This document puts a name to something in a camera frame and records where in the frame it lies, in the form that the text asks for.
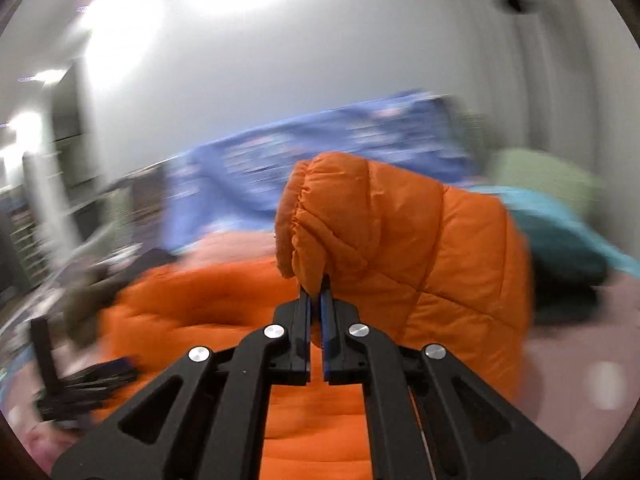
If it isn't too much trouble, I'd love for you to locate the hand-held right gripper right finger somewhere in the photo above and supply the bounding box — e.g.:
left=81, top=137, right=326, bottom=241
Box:
left=320, top=278, right=583, bottom=480

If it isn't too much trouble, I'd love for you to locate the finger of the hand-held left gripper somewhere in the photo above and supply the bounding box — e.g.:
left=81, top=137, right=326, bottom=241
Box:
left=62, top=356, right=142, bottom=398

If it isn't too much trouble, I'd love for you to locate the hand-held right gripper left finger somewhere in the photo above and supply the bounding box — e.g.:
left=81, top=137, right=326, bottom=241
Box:
left=50, top=287, right=313, bottom=480

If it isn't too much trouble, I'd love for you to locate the orange puffer jacket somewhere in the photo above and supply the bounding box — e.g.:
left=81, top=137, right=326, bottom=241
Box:
left=97, top=151, right=538, bottom=480

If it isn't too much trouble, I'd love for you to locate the blue tree-print blanket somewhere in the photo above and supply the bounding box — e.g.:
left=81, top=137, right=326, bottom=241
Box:
left=162, top=89, right=476, bottom=256

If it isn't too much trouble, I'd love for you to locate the shelving unit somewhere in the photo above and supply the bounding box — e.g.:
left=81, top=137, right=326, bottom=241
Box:
left=0, top=60, right=101, bottom=291

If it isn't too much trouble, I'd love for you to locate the grey-green upright pillow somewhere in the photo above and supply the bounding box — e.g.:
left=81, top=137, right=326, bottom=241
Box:
left=460, top=110, right=493, bottom=163

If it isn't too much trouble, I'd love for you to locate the mauve dotted bedsheet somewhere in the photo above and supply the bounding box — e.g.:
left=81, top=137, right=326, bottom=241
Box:
left=0, top=230, right=640, bottom=461

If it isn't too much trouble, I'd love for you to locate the dark teal folded garment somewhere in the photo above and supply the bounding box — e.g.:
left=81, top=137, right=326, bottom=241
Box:
left=470, top=185, right=640, bottom=326

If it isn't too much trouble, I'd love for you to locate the green pillow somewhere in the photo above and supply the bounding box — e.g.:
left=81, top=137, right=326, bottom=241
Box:
left=487, top=147, right=606, bottom=221

